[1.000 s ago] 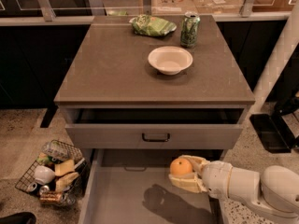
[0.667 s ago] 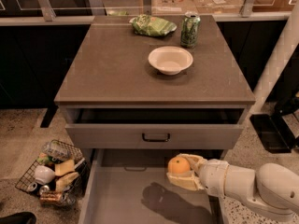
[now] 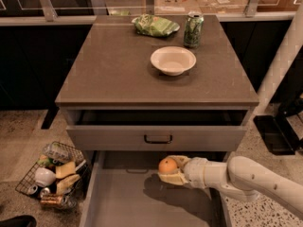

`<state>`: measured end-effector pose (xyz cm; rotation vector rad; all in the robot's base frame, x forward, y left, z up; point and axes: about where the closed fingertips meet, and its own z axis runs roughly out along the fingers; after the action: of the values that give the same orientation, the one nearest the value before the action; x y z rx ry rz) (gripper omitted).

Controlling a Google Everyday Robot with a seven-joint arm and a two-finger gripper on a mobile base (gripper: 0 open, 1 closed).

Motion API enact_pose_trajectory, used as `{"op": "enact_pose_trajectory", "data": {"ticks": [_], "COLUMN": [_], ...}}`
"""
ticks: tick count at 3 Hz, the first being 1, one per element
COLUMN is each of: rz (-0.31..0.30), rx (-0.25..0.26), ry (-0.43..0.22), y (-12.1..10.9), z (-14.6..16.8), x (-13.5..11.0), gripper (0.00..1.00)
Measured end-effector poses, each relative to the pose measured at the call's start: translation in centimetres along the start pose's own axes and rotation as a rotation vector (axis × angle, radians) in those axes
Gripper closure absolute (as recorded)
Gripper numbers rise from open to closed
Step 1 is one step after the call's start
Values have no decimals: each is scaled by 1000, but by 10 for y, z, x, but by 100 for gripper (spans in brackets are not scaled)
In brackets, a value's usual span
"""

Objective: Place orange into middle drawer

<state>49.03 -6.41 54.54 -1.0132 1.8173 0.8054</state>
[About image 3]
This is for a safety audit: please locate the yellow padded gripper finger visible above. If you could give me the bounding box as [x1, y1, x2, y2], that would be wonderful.
[168, 155, 190, 169]
[158, 172, 188, 185]

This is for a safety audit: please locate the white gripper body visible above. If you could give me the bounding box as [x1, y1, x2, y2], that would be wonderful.
[184, 157, 207, 189]

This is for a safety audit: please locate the orange fruit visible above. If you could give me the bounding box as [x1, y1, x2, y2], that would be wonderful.
[158, 157, 178, 174]

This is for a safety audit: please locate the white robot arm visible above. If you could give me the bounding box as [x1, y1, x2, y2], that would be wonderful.
[158, 155, 303, 218]

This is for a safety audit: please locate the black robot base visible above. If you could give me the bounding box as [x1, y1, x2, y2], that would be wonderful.
[254, 94, 303, 155]

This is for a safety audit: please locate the grey middle drawer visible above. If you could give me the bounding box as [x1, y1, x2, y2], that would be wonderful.
[79, 151, 229, 227]

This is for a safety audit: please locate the grey drawer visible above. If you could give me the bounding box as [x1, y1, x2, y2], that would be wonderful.
[79, 151, 229, 227]
[63, 109, 249, 151]

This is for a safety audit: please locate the grey drawer cabinet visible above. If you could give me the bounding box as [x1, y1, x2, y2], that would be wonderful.
[54, 14, 260, 227]

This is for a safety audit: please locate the grey top drawer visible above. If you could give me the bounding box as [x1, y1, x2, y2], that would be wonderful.
[63, 109, 249, 151]

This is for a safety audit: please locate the white paper bowl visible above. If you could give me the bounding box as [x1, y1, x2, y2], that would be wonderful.
[151, 46, 196, 76]

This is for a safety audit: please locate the yellow sponge in basket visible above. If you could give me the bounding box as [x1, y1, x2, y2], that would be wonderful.
[55, 162, 76, 179]

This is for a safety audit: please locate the clear plastic bottle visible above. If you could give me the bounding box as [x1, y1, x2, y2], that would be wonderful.
[42, 142, 72, 164]

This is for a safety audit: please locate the brown can in basket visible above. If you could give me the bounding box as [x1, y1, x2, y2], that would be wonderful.
[40, 194, 63, 207]

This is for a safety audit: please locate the white bowl in basket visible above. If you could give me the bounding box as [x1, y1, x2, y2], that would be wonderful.
[34, 167, 56, 187]

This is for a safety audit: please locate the green soda can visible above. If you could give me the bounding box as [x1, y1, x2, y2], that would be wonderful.
[184, 11, 204, 48]

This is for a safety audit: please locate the green chip bag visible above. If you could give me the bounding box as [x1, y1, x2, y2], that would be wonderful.
[132, 14, 180, 37]

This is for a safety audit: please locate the black object bottom left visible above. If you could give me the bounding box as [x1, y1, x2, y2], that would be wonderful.
[0, 215, 37, 227]

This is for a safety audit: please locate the cardboard box left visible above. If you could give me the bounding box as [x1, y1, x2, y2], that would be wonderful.
[154, 0, 201, 15]

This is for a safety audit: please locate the black top drawer handle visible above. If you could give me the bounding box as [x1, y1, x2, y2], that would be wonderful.
[144, 134, 173, 145]

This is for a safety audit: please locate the black wire basket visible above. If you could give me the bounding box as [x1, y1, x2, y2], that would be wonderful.
[15, 141, 91, 209]

